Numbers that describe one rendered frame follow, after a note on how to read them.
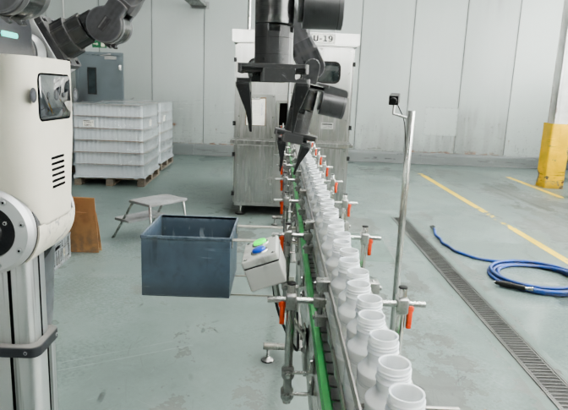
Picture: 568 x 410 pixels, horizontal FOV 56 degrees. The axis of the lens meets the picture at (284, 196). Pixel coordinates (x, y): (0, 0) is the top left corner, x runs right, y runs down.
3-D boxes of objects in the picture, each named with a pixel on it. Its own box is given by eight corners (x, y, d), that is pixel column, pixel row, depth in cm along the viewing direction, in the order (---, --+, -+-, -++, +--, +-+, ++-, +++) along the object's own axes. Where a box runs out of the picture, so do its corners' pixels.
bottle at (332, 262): (352, 314, 112) (357, 237, 108) (351, 325, 106) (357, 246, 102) (323, 311, 112) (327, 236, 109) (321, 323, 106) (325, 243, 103)
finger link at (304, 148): (274, 167, 131) (281, 130, 129) (302, 173, 131) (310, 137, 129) (274, 172, 124) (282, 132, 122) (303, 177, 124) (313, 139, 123)
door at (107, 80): (123, 152, 1150) (122, 52, 1109) (77, 150, 1149) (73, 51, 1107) (125, 152, 1159) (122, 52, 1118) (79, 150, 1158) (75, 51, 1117)
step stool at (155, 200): (149, 228, 548) (149, 189, 540) (190, 240, 512) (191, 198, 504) (111, 237, 511) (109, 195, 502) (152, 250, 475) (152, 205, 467)
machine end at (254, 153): (347, 220, 621) (360, 34, 579) (228, 215, 619) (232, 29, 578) (334, 194, 777) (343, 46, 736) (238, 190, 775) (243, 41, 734)
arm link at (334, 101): (304, 57, 127) (307, 57, 118) (351, 68, 127) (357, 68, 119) (292, 106, 129) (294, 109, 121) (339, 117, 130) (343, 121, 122)
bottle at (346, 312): (327, 373, 87) (333, 278, 84) (358, 368, 90) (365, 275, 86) (344, 392, 82) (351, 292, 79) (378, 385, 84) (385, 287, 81)
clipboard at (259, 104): (265, 126, 600) (266, 96, 593) (244, 125, 599) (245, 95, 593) (265, 126, 603) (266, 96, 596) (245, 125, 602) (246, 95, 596)
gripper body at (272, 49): (308, 78, 76) (310, 24, 74) (237, 75, 75) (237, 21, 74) (306, 79, 82) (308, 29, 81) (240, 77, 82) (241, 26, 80)
